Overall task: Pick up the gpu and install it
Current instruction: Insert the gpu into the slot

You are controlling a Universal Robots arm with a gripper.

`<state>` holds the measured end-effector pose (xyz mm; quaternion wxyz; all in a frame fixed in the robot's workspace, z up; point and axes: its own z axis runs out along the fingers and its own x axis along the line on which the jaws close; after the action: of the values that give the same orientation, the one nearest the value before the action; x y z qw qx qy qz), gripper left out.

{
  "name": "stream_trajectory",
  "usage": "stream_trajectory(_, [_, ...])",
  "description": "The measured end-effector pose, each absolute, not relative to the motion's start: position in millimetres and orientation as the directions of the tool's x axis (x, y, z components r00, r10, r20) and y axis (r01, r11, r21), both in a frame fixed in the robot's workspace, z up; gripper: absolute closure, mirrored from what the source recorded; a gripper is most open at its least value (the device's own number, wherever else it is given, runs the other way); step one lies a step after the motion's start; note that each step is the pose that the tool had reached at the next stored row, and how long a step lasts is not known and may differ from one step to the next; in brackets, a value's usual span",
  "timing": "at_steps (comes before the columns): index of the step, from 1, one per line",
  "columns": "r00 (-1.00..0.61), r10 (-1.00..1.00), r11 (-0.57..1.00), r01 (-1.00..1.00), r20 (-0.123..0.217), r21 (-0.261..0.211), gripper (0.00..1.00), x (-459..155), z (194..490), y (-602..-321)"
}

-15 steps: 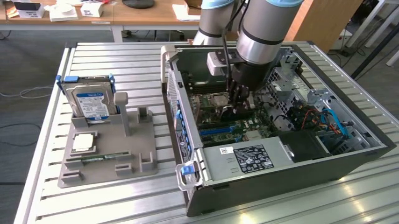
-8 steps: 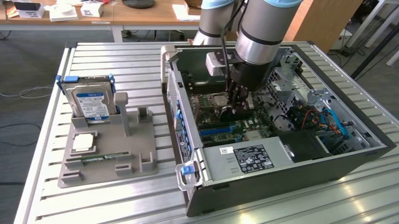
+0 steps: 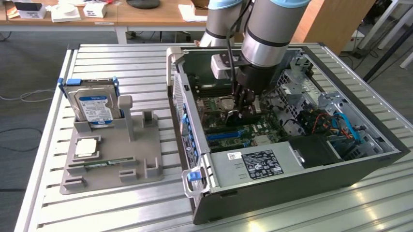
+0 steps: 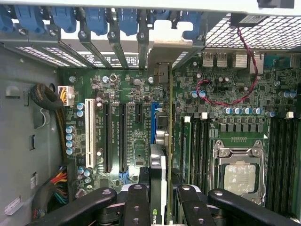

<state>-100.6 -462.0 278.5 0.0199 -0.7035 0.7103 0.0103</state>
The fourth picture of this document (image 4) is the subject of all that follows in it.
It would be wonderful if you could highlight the white expansion slot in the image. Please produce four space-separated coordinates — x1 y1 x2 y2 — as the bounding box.
84 98 96 168

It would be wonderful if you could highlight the braided power cable white plug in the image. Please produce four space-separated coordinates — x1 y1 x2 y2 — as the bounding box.
28 83 75 167

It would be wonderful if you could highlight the long black expansion slot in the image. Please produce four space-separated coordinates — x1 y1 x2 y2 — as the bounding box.
119 103 128 174
103 102 112 174

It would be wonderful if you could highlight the blue card retention clip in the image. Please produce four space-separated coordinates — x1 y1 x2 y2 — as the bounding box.
180 11 203 41
117 8 139 37
148 9 171 23
50 6 78 33
14 5 46 34
84 7 108 36
0 13 14 33

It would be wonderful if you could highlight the green RAM stick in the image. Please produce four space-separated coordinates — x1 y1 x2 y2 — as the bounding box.
180 116 191 188

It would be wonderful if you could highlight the green motherboard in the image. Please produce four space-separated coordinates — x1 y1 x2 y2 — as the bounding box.
57 53 301 218

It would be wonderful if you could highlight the smudged silver CPU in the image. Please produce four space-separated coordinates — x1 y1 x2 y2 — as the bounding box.
223 162 257 194

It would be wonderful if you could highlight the blue expansion slot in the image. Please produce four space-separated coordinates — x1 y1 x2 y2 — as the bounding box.
150 102 163 145

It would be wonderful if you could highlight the short black expansion slot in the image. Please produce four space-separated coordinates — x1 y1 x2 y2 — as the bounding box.
135 102 143 124

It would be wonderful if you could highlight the black open PC case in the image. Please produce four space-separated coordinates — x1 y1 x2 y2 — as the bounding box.
0 0 301 226

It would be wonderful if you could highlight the black RAM slot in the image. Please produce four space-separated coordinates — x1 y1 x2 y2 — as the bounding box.
293 116 301 217
268 116 277 208
205 112 213 189
190 112 198 189
198 112 206 189
285 116 294 215
276 116 285 211

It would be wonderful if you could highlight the red black twisted wire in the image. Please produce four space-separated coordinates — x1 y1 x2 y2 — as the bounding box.
195 27 259 105

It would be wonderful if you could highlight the metal CPU socket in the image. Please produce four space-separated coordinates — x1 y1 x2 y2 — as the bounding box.
213 140 268 205

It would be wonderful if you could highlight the small black switch box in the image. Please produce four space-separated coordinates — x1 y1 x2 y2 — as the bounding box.
230 13 268 28

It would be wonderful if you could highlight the coloured power wire bundle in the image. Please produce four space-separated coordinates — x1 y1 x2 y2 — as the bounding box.
32 164 77 223

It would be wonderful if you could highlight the silver rear port block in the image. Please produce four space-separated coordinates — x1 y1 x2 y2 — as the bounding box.
202 51 265 75

